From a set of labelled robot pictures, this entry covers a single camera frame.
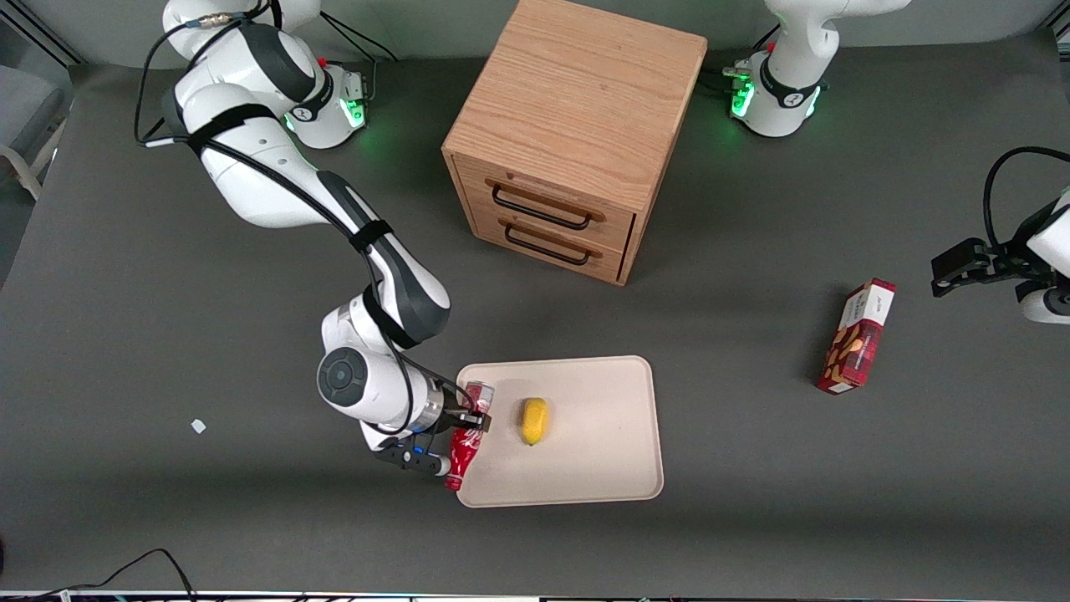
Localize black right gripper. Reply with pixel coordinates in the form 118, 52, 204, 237
431, 400, 494, 441

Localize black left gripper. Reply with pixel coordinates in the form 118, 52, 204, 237
932, 209, 1056, 298

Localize red coke bottle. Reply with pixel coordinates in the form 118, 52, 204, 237
444, 381, 495, 492

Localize beige rectangular tray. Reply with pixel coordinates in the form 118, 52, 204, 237
456, 356, 665, 508

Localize yellow lemon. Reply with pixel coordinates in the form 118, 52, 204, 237
522, 398, 549, 446

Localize red snack box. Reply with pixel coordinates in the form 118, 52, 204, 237
816, 278, 897, 395

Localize wooden drawer front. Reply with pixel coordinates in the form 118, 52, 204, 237
456, 156, 636, 252
471, 206, 629, 282

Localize wooden drawer cabinet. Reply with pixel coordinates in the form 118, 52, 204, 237
441, 0, 709, 287

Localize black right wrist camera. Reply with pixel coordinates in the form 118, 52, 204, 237
374, 445, 450, 478

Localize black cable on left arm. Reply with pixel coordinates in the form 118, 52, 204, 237
982, 146, 1070, 252

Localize black metal drawer handle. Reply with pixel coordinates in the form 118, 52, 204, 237
492, 184, 594, 231
504, 224, 592, 267

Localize black cables at left arm base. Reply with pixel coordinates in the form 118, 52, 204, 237
701, 25, 780, 94

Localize black cables at arm base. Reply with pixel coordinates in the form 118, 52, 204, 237
318, 10, 400, 105
701, 25, 780, 94

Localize black cable along right arm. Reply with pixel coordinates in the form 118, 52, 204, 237
134, 0, 473, 436

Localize black cable on table edge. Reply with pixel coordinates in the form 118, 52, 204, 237
0, 548, 198, 602

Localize black cables at right arm base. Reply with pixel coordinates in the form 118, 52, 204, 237
318, 10, 400, 105

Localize grey chair with beige frame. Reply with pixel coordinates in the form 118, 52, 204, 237
0, 65, 69, 202

